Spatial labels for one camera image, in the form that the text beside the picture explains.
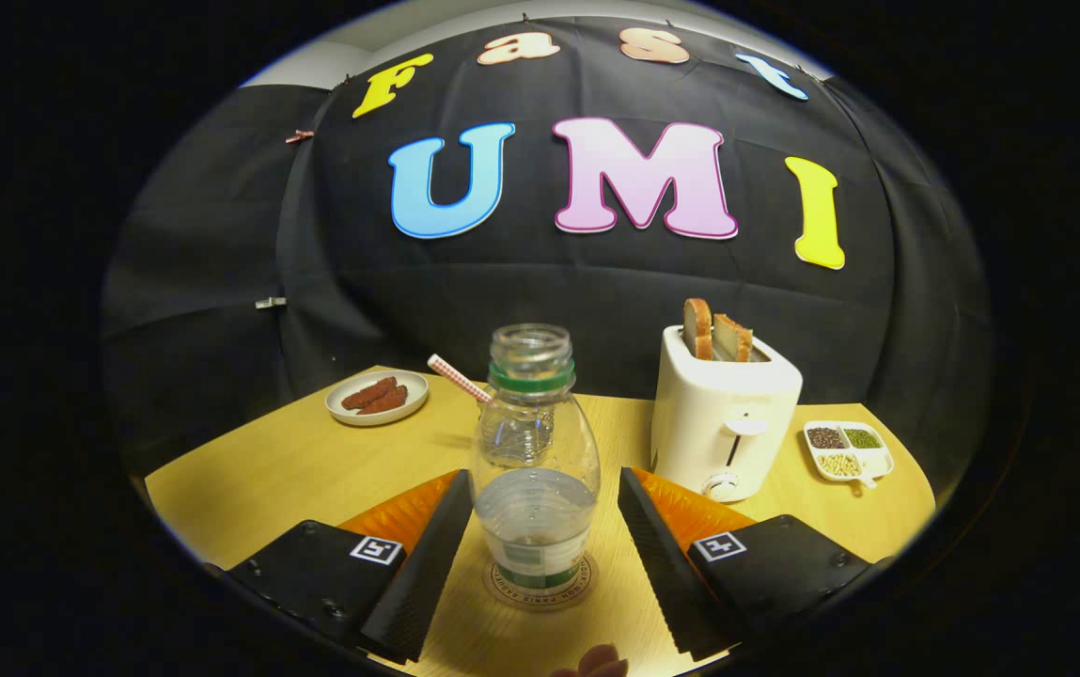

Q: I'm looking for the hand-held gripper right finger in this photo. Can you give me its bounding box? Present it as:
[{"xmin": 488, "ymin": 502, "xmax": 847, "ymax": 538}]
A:
[{"xmin": 617, "ymin": 466, "xmax": 893, "ymax": 664}]

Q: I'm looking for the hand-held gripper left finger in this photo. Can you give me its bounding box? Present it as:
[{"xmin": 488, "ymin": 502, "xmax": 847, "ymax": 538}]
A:
[{"xmin": 204, "ymin": 468, "xmax": 475, "ymax": 664}]

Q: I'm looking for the round wooden coaster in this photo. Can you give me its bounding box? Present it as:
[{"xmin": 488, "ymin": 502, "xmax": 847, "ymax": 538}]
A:
[{"xmin": 482, "ymin": 553, "xmax": 600, "ymax": 612}]

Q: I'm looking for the clear plastic bottle green ring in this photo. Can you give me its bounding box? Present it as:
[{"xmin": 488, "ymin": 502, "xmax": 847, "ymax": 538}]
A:
[{"xmin": 469, "ymin": 323, "xmax": 603, "ymax": 591}]

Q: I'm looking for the wooden table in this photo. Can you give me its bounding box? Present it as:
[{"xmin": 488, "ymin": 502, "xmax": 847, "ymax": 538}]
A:
[{"xmin": 143, "ymin": 365, "xmax": 937, "ymax": 677}]

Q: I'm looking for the white toaster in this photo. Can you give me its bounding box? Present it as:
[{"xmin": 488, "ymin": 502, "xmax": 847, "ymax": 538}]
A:
[{"xmin": 650, "ymin": 324, "xmax": 804, "ymax": 504}]

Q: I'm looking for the red sausage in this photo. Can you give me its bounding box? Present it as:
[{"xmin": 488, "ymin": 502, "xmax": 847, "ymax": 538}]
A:
[
  {"xmin": 356, "ymin": 385, "xmax": 409, "ymax": 416},
  {"xmin": 341, "ymin": 376, "xmax": 399, "ymax": 411}
]

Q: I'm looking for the small white plate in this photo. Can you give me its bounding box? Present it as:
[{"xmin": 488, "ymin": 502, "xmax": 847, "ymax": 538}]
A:
[{"xmin": 325, "ymin": 369, "xmax": 430, "ymax": 428}]

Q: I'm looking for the red checkered straw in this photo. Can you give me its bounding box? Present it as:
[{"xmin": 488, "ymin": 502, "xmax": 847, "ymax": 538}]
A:
[{"xmin": 427, "ymin": 354, "xmax": 493, "ymax": 405}]

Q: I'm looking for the white divided dish with beans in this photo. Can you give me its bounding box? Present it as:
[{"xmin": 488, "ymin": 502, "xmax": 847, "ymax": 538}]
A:
[{"xmin": 803, "ymin": 419, "xmax": 896, "ymax": 491}]

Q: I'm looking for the bread slice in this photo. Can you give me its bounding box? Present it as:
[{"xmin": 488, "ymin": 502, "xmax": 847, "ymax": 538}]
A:
[
  {"xmin": 683, "ymin": 298, "xmax": 714, "ymax": 361},
  {"xmin": 713, "ymin": 313, "xmax": 755, "ymax": 364}
]

